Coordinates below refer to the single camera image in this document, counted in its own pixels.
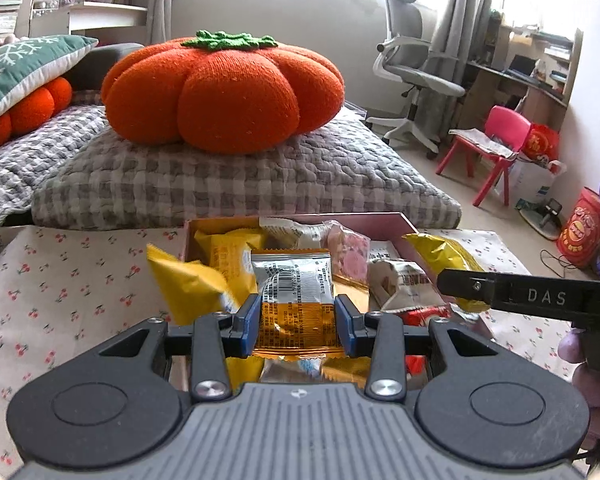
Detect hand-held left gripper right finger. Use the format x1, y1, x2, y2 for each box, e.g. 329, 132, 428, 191
333, 294, 511, 404

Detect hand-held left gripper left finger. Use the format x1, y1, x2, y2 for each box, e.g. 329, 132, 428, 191
92, 293, 262, 404

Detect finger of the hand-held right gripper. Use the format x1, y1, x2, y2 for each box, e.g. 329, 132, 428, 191
437, 267, 588, 322

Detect orange silver snack packet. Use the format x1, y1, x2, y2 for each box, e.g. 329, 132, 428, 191
250, 249, 347, 362

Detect blue white snack packet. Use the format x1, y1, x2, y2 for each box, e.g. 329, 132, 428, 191
260, 357, 326, 386

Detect pink snack packet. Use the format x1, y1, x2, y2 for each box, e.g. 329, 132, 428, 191
326, 221, 372, 283

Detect small yellow snack packet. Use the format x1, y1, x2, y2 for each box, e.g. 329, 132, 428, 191
194, 227, 263, 291

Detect white nut snack packet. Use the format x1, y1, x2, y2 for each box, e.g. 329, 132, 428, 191
367, 257, 451, 313

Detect red white snack packet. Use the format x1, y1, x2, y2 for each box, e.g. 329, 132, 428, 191
400, 305, 453, 376

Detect yellow printed snack packet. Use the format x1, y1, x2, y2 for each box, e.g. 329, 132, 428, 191
402, 232, 491, 313

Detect small white snack packet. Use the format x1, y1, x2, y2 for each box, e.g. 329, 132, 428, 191
369, 240, 406, 263

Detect pink cardboard box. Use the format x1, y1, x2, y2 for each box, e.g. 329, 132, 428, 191
182, 212, 496, 396

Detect person's right hand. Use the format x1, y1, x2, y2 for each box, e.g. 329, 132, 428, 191
557, 327, 600, 453

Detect black floor device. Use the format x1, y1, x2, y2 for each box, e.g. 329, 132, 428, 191
517, 197, 563, 241

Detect red snack bag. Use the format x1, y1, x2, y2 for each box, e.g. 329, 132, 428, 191
556, 186, 600, 267

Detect white shopping bag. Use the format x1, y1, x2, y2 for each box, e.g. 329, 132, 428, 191
505, 155, 566, 206

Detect grey checked quilted pillow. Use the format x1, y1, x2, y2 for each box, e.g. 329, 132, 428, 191
31, 105, 463, 231

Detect small red gift bag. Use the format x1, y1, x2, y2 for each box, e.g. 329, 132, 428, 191
522, 124, 561, 162

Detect newspaper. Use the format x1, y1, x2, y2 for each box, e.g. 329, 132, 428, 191
449, 127, 518, 161

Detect pink plastic child chair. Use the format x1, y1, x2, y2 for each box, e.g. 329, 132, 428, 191
436, 105, 533, 207

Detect cherry print cloth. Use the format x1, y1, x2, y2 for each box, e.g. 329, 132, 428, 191
0, 225, 588, 480

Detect wooden desk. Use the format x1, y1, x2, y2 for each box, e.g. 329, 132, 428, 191
467, 27, 583, 131

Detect grey office chair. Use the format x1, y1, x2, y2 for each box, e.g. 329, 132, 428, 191
365, 0, 467, 161

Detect large orange pumpkin cushion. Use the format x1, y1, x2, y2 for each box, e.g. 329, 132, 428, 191
101, 30, 346, 156

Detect grey checked blanket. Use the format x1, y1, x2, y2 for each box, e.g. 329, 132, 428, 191
0, 102, 112, 281

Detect grey window curtain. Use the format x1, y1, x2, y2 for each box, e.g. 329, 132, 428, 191
427, 0, 506, 68

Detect dark grey sofa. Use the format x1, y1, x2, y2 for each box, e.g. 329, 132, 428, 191
62, 42, 146, 92

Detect small orange pumpkin cushion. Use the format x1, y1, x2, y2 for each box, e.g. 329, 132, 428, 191
0, 77, 74, 155

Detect green snowflake pillow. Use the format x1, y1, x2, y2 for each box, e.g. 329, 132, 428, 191
0, 35, 100, 123

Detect white bookshelf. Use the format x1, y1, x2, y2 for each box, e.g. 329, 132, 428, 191
17, 0, 151, 46

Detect black cable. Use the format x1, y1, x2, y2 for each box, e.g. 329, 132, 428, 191
540, 247, 593, 276

